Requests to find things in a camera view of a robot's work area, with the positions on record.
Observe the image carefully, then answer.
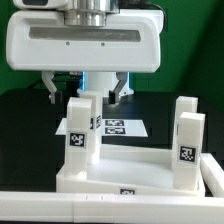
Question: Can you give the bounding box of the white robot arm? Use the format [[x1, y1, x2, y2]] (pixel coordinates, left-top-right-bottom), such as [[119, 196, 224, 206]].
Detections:
[[6, 0, 166, 103]]

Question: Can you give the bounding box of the white desk top tray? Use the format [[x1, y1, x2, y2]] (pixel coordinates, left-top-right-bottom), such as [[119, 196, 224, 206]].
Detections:
[[56, 144, 205, 197]]

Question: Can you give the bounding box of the white marker sheet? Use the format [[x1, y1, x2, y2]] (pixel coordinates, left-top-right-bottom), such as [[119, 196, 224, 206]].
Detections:
[[55, 117, 148, 138]]

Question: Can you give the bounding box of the white fence bar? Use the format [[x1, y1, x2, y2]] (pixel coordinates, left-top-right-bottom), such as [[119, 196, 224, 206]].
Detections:
[[201, 153, 224, 198], [0, 192, 224, 224]]

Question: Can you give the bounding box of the white right fence bar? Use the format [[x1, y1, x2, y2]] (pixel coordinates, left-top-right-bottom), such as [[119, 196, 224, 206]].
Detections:
[[201, 153, 224, 198]]

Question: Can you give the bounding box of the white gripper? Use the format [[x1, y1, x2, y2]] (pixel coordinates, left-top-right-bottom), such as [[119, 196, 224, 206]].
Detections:
[[6, 10, 163, 104]]

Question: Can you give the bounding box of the white front fence bar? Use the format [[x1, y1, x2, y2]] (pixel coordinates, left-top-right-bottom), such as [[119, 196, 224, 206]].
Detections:
[[0, 192, 224, 224]]

